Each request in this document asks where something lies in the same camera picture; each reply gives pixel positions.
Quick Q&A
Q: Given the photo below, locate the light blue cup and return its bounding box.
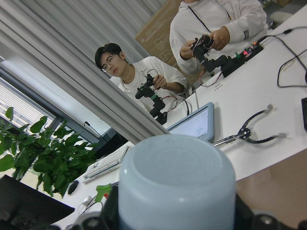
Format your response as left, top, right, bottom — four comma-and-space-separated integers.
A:
118, 135, 236, 230

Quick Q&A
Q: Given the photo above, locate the person with glasses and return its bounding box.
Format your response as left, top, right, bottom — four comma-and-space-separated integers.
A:
94, 43, 189, 112

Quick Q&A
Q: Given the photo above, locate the blue teach pendant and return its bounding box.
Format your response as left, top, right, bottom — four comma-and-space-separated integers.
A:
167, 102, 214, 142

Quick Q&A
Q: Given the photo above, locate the white keyboard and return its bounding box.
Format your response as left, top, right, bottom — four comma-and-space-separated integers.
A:
83, 145, 132, 184

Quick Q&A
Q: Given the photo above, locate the cardboard box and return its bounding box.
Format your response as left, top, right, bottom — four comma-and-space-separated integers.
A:
135, 0, 204, 84

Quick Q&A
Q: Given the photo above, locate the black computer mouse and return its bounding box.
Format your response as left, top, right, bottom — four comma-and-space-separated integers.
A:
67, 180, 79, 195

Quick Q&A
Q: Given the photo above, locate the green potted plant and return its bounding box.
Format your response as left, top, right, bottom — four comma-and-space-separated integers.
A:
0, 107, 96, 196

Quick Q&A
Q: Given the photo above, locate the person in white sweater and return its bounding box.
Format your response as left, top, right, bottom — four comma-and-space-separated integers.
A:
169, 0, 268, 74

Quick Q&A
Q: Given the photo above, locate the black monitor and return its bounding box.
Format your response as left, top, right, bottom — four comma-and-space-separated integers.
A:
0, 175, 75, 230

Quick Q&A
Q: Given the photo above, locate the aluminium frame post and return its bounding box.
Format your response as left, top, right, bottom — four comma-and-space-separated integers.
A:
0, 0, 170, 142

